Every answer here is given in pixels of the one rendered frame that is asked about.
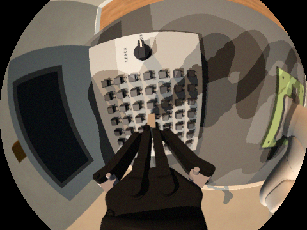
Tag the grey machine cabinet with sloped keypad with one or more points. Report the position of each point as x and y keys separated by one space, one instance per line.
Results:
x=64 y=101

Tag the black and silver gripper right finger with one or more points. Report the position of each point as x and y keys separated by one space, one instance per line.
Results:
x=199 y=170

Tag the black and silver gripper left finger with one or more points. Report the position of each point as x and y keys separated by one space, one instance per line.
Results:
x=108 y=176

